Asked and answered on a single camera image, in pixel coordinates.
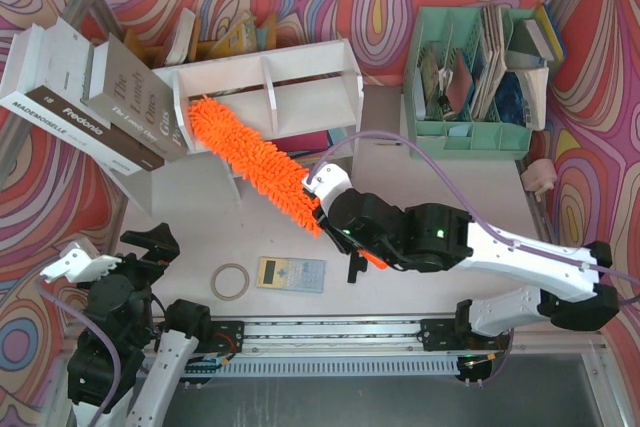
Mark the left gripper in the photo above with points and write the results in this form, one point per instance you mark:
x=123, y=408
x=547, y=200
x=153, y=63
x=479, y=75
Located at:
x=138, y=259

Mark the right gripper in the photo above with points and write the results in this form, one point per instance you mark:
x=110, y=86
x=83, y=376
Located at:
x=326, y=220

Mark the clear tape roll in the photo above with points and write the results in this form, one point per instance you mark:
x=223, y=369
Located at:
x=229, y=282

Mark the black clip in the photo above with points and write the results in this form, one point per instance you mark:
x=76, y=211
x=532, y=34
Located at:
x=357, y=264

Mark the orange microfiber duster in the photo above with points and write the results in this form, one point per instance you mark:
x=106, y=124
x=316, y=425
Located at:
x=270, y=171

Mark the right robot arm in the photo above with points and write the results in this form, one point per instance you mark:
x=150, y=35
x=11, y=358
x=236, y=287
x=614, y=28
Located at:
x=560, y=286

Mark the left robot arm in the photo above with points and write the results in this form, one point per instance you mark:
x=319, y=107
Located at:
x=126, y=368

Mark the white wooden bookshelf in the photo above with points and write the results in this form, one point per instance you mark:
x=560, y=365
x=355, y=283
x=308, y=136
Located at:
x=280, y=93

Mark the white side shelf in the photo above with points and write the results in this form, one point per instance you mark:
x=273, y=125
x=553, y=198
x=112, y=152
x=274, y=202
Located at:
x=136, y=187

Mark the beige blue calculator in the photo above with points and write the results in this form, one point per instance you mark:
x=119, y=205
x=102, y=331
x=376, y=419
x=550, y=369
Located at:
x=291, y=274

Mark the pink pig figurine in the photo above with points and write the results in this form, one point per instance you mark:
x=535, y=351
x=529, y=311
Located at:
x=539, y=177

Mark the stack of coloured paper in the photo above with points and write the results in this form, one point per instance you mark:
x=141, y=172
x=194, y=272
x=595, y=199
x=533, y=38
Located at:
x=309, y=143

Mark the grey book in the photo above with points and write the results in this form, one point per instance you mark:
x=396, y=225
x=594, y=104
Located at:
x=131, y=96

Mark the mint green desk organizer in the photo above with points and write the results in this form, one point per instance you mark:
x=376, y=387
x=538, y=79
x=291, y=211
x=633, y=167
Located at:
x=454, y=69

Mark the brown book Fredonia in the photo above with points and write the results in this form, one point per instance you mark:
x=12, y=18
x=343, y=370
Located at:
x=63, y=63

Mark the books behind shelf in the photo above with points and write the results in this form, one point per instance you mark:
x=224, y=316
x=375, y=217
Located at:
x=186, y=43

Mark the white book Mademoiselle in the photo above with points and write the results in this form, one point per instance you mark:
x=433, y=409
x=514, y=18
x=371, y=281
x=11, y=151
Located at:
x=18, y=79

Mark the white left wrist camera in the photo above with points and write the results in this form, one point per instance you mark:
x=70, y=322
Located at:
x=80, y=261

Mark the aluminium mounting rail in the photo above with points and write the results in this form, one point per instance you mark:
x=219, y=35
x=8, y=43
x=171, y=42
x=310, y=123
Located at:
x=313, y=336

